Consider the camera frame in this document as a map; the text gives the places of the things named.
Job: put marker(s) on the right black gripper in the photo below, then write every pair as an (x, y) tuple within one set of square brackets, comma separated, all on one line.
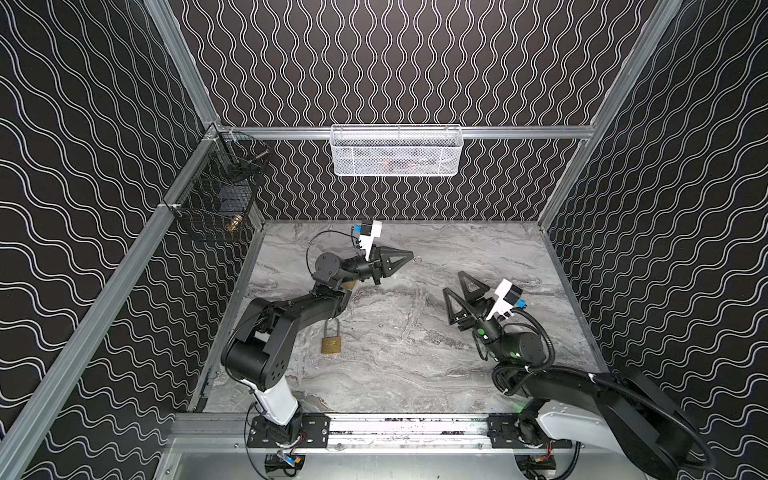
[(473, 315)]

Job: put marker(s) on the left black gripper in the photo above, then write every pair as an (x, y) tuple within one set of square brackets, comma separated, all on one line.
[(376, 265)]

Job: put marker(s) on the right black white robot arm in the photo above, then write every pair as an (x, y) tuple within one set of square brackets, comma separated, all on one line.
[(626, 413)]

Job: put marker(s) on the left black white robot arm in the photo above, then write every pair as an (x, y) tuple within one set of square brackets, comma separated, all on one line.
[(259, 349)]

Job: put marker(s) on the large brass padlock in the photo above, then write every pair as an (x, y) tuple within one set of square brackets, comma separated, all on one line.
[(331, 342)]

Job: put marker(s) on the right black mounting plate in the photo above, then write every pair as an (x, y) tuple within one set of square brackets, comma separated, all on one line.
[(510, 431)]

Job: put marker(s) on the black mounting plate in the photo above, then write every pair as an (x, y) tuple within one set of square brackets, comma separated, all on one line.
[(510, 431), (303, 431)]

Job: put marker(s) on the brass item in black basket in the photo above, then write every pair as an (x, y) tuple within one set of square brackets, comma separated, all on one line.
[(234, 223)]

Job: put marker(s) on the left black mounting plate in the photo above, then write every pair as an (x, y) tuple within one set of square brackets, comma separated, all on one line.
[(303, 431)]

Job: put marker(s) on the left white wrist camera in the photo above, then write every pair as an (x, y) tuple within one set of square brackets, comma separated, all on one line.
[(364, 234)]

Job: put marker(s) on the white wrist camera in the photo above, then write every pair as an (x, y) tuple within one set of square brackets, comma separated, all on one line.
[(507, 297), (364, 234)]

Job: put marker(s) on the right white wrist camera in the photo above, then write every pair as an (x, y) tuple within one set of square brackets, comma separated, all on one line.
[(507, 297)]

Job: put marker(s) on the white mesh wall basket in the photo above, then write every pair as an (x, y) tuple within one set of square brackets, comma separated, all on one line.
[(391, 150)]

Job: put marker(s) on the black wire wall basket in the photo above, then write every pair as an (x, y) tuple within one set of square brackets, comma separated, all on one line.
[(223, 186)]

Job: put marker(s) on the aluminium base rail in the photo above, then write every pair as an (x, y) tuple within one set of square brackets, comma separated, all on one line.
[(361, 433)]

